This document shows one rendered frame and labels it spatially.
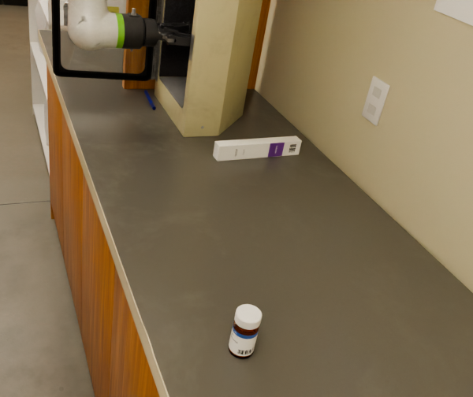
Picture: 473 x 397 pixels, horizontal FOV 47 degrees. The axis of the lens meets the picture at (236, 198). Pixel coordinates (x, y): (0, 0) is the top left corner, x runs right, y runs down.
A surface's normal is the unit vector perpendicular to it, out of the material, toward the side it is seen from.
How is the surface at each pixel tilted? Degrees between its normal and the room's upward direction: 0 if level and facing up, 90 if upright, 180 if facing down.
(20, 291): 0
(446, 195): 90
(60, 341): 0
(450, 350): 0
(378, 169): 90
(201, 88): 90
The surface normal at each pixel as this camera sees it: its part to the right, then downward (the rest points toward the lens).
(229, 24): 0.38, 0.54
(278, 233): 0.15, -0.84
